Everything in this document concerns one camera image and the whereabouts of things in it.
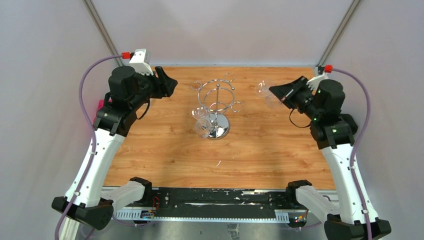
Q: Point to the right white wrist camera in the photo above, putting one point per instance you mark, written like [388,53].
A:
[314,82]

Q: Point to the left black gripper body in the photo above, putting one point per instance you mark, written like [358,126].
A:
[148,85]

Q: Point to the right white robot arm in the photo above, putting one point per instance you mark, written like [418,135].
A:
[354,217]

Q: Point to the chrome wine glass rack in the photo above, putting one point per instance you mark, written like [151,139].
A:
[218,97]

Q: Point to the aluminium frame rail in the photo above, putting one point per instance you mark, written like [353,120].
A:
[221,205]

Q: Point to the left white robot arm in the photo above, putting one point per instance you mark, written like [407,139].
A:
[99,155]

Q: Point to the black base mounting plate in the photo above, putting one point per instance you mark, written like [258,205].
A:
[216,205]

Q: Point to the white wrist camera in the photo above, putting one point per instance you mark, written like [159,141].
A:
[140,62]
[314,82]

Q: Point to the pink cloth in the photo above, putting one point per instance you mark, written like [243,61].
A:
[100,104]

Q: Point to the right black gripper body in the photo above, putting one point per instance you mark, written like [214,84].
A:
[304,101]

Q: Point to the black cloth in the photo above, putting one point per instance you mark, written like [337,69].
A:
[351,122]

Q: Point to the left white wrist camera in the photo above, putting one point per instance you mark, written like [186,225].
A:
[140,62]

